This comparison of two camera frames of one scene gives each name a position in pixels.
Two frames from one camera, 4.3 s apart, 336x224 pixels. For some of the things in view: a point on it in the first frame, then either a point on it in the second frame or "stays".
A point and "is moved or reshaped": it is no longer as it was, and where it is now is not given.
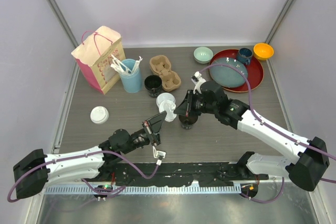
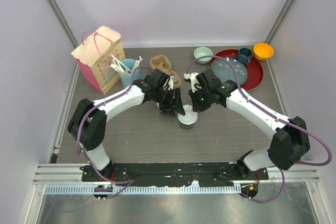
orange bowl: x=263 y=51 stays
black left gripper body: x=151 y=135 → x=165 y=99
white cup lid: x=168 y=107 is moved or reshaped
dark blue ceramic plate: x=227 y=76 stays
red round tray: x=255 y=72 stays
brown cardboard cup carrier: x=161 y=65 stays
